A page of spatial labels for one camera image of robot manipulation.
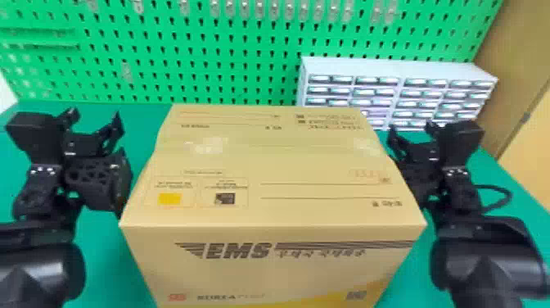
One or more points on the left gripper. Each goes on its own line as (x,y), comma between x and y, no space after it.
(76,146)

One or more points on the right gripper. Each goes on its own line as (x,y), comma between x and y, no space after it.
(434,165)

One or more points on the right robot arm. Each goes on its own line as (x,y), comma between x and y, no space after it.
(485,258)

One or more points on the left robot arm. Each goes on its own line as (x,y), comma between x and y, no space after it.
(36,262)

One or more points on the cardboard box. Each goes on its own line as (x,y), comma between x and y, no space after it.
(270,206)

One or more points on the white drawer cabinet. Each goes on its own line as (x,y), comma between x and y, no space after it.
(447,99)
(343,92)

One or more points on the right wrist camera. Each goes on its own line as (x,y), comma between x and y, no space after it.
(459,142)

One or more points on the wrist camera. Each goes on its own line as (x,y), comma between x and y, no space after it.
(34,135)
(459,142)

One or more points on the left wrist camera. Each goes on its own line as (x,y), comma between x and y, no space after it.
(34,135)

